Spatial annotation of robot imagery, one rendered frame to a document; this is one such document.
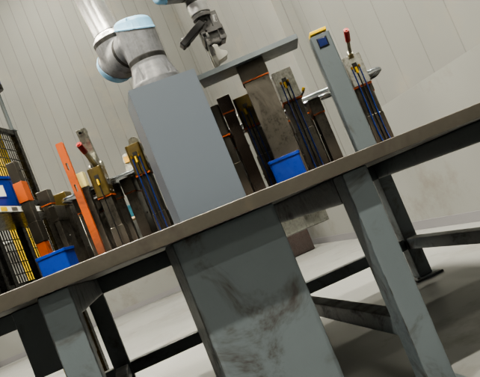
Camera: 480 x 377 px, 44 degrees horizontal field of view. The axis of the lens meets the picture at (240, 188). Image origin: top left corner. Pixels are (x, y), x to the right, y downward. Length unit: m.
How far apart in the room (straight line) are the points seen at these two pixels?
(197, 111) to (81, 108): 8.89
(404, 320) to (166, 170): 0.77
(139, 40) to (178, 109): 0.24
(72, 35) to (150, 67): 9.22
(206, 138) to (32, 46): 9.36
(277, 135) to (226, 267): 0.63
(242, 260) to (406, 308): 0.46
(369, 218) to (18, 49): 9.66
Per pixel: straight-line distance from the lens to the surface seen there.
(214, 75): 2.12
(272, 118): 2.09
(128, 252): 1.51
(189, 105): 1.72
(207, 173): 1.68
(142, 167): 2.28
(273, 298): 1.64
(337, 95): 2.11
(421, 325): 1.74
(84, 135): 2.41
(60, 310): 1.56
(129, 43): 1.82
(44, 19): 11.12
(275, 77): 2.27
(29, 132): 10.56
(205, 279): 1.61
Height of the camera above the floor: 0.64
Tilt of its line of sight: 3 degrees up
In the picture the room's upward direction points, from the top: 22 degrees counter-clockwise
